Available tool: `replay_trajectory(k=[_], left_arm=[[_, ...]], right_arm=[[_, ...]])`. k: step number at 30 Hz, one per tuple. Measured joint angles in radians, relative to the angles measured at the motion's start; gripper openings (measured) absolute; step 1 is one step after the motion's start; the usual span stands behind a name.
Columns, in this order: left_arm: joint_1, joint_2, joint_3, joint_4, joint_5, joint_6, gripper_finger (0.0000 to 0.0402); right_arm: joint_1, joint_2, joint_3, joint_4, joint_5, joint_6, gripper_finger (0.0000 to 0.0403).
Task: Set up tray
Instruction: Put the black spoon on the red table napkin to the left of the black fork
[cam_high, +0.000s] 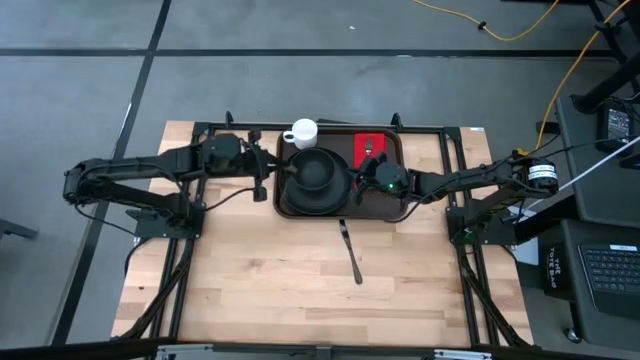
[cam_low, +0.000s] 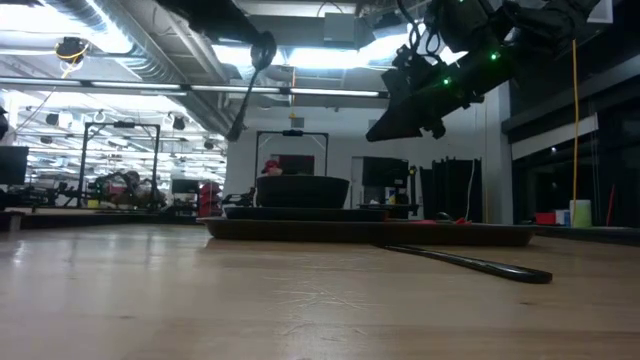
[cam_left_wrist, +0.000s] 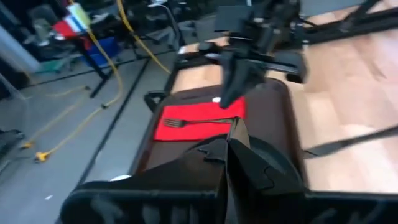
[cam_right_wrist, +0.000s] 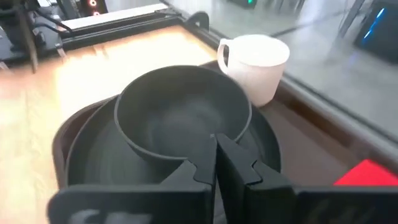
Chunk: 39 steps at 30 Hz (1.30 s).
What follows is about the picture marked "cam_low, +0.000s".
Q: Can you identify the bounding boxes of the dark monitor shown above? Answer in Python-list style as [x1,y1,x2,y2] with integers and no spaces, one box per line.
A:
[278,154,317,177]

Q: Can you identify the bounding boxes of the yellow cable coil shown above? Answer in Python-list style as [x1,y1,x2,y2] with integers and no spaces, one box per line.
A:
[54,36,91,66]

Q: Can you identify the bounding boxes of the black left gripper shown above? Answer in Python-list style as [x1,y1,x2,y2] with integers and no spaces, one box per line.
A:
[154,0,263,47]

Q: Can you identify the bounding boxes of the black monitor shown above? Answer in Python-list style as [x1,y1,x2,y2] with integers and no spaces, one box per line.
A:
[0,145,30,187]
[362,156,411,190]

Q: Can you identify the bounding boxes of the grey ceiling box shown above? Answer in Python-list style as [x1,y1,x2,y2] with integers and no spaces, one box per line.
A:
[323,12,375,50]

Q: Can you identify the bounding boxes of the red stick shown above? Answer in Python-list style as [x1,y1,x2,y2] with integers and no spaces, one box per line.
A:
[605,180,618,227]

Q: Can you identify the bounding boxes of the black metal table frame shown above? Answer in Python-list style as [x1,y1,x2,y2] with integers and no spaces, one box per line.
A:
[0,206,640,247]

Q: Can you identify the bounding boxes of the black bowl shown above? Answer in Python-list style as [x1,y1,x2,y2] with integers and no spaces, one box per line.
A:
[255,174,352,210]

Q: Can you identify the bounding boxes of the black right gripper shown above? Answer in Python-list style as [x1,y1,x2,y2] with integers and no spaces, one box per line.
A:
[365,29,512,142]

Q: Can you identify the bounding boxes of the brown plastic tray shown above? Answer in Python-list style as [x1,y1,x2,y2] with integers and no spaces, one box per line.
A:
[196,215,539,248]

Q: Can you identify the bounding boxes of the pale green container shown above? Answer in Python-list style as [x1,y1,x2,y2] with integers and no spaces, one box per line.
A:
[569,199,593,229]

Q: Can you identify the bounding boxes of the red equipment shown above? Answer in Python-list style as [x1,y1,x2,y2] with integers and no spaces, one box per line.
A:
[198,180,224,218]

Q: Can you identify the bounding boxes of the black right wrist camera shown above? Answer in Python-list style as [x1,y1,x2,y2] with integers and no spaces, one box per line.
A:
[382,44,431,101]

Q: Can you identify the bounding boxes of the black folding panels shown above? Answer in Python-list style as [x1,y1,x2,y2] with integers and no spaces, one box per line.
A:
[418,157,484,224]

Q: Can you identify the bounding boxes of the dark metal knife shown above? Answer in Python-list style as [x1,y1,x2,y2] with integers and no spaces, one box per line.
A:
[378,243,554,286]

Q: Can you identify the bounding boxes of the long ceiling light bar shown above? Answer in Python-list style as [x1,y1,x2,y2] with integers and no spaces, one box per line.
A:
[0,76,391,100]

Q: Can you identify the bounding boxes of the black gantry frame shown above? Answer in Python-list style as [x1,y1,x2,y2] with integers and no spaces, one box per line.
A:
[254,129,330,179]
[78,121,162,207]

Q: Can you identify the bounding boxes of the red cloth napkin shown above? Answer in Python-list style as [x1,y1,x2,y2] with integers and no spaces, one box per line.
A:
[399,217,475,226]

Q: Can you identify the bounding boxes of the dark metal spoon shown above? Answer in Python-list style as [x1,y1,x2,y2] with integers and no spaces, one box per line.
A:
[224,30,279,144]

